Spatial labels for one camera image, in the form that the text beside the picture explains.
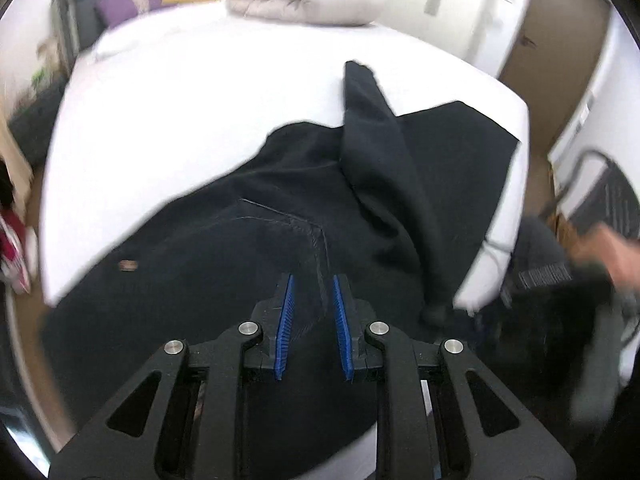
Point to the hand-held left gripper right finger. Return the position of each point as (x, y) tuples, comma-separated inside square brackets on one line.
[(342, 332)]

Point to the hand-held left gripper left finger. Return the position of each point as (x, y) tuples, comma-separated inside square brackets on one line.
[(284, 332)]

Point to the black pants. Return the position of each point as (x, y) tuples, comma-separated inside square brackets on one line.
[(250, 240)]

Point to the person's right hand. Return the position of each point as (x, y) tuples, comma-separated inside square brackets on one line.
[(617, 255)]

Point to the black chair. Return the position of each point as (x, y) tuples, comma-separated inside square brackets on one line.
[(612, 195)]

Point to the white bed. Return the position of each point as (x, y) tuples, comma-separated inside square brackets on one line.
[(200, 110)]

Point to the red and white cloth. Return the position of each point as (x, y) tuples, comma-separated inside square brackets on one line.
[(12, 252)]

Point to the white wardrobe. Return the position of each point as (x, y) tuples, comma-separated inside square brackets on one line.
[(450, 5)]

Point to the green plant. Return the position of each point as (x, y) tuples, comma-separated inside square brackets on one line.
[(42, 72)]

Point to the purple pillow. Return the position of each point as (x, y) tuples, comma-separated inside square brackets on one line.
[(127, 2)]

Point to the dark grey sofa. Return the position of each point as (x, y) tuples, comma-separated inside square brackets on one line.
[(82, 20)]

